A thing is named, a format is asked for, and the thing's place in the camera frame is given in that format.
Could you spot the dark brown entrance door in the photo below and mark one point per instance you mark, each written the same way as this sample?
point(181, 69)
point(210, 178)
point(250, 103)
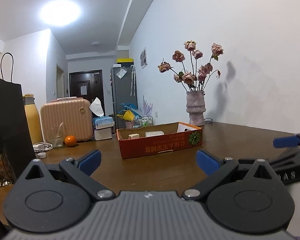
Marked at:
point(76, 80)

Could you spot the small white box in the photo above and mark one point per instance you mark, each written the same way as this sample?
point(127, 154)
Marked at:
point(102, 134)

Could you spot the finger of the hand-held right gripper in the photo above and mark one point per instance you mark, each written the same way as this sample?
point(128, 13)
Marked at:
point(286, 141)

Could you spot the bright ceiling light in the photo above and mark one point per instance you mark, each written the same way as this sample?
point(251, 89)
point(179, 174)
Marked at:
point(60, 12)

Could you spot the white card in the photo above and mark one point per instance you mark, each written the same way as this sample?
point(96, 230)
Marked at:
point(183, 127)

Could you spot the pink textured vase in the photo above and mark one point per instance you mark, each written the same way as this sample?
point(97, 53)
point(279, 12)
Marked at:
point(195, 110)

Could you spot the light wooden room door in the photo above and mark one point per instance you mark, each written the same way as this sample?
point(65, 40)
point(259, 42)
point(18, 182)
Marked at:
point(60, 85)

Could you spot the purple feathery decoration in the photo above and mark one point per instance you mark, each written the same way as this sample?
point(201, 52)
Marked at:
point(148, 107)

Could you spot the small round ceiling lamp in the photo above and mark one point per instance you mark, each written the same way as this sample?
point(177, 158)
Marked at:
point(96, 44)

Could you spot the small white cap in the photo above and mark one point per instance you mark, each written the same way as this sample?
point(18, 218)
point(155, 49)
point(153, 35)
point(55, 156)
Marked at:
point(41, 155)

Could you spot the yellow box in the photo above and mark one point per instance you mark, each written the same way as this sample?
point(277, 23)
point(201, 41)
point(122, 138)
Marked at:
point(125, 60)

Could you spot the blue and yellow toy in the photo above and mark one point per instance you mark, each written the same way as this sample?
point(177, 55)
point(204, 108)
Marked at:
point(127, 113)

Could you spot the paper on refrigerator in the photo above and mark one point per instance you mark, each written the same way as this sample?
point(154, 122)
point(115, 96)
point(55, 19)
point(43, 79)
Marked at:
point(121, 73)

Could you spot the rack with bottles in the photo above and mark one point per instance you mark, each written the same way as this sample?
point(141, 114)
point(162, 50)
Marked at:
point(145, 122)

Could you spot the pink ribbed suitcase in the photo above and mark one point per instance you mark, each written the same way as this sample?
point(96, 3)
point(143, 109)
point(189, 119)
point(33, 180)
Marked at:
point(65, 120)

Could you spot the orange cardboard box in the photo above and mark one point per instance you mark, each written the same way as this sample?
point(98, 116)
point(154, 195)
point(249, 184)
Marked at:
point(160, 150)

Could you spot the pink pot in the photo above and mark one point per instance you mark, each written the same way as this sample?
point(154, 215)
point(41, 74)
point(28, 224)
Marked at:
point(129, 125)

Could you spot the black paper bag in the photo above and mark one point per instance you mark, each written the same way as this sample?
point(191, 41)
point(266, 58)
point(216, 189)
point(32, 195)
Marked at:
point(5, 120)

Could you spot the white door notice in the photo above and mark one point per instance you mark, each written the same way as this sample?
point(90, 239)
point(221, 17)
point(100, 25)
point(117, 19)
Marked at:
point(83, 90)

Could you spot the orange fruit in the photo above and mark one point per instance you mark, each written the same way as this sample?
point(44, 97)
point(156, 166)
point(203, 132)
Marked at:
point(70, 141)

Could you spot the yellow insulated bottle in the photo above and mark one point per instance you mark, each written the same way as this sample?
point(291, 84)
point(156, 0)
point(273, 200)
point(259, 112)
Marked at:
point(32, 120)

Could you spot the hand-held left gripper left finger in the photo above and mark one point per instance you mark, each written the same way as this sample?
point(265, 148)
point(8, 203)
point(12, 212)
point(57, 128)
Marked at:
point(91, 161)

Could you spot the clear glass with straw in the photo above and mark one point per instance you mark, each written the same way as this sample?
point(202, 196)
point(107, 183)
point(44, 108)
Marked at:
point(57, 142)

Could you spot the bunch of dried roses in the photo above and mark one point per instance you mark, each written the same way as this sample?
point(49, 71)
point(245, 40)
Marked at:
point(188, 77)

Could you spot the folded umbrella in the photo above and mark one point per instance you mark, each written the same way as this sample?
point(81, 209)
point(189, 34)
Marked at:
point(132, 80)

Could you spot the white foam block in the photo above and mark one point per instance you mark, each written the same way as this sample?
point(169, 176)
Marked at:
point(154, 134)

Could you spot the blue tissue box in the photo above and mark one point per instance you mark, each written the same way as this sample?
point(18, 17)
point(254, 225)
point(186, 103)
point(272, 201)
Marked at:
point(103, 122)

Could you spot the grey refrigerator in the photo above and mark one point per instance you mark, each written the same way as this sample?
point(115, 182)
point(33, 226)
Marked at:
point(122, 92)

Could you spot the framed wall picture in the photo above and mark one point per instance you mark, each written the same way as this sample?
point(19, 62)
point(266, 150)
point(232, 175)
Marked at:
point(143, 57)

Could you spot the small beige block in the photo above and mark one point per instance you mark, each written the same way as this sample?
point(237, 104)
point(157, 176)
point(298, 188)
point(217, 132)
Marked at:
point(133, 136)

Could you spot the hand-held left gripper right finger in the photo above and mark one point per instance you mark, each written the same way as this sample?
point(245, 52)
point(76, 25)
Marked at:
point(207, 161)

